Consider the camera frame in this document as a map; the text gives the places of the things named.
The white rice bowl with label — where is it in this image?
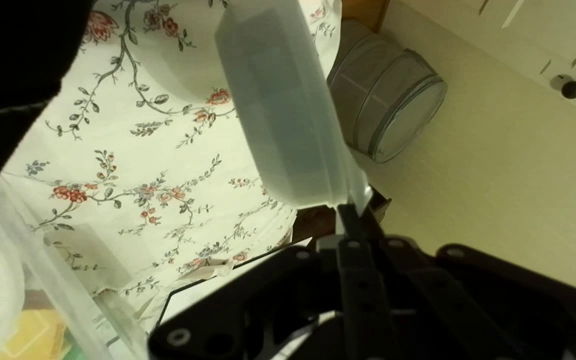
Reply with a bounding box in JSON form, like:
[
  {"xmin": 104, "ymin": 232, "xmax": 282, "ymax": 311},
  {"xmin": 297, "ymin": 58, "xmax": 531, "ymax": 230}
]
[{"xmin": 213, "ymin": 0, "xmax": 377, "ymax": 216}]

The white closet door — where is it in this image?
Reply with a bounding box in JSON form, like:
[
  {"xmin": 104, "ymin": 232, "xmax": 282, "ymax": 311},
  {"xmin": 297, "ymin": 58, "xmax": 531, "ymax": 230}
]
[{"xmin": 400, "ymin": 0, "xmax": 576, "ymax": 131}]

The yellow packet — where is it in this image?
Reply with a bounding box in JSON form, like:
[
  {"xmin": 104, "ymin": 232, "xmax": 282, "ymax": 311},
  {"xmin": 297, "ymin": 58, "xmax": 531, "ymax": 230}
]
[{"xmin": 0, "ymin": 308, "xmax": 73, "ymax": 360}]

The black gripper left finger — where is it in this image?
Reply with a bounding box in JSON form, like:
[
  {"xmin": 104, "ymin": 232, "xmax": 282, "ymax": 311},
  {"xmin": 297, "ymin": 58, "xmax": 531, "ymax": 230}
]
[{"xmin": 147, "ymin": 202, "xmax": 399, "ymax": 360}]

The black fabric bag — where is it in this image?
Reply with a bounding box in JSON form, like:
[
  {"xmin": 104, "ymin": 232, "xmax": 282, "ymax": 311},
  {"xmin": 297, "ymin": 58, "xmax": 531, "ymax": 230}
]
[{"xmin": 0, "ymin": 0, "xmax": 98, "ymax": 224}]

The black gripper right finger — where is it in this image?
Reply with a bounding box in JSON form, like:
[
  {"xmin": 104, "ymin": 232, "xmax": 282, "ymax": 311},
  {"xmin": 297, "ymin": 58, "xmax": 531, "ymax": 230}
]
[{"xmin": 356, "ymin": 195, "xmax": 576, "ymax": 360}]

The clear plastic storage box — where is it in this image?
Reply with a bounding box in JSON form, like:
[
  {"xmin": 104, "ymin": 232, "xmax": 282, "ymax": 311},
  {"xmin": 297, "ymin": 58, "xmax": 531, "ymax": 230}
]
[{"xmin": 0, "ymin": 178, "xmax": 153, "ymax": 360}]

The grey mesh laundry hamper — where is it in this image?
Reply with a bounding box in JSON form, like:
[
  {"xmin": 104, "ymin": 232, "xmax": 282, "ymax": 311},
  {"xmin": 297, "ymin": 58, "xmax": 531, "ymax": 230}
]
[{"xmin": 326, "ymin": 19, "xmax": 452, "ymax": 166}]

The floral bedspread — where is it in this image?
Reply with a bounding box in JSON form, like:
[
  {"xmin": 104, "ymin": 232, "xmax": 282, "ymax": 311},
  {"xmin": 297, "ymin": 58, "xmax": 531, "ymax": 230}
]
[{"xmin": 0, "ymin": 0, "xmax": 344, "ymax": 336}]

